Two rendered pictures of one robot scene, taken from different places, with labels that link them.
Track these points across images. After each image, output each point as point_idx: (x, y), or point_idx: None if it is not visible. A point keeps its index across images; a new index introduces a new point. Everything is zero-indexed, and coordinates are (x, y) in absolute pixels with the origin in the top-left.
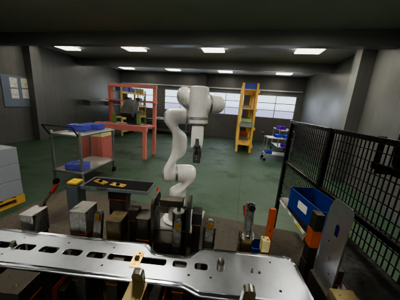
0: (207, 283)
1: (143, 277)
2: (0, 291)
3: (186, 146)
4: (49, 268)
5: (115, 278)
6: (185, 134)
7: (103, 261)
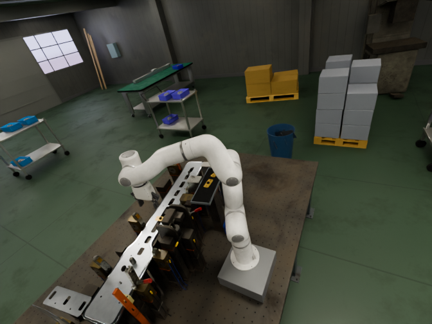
0: (129, 252)
1: (134, 217)
2: (159, 182)
3: (229, 203)
4: (170, 189)
5: (153, 213)
6: (230, 189)
7: (166, 205)
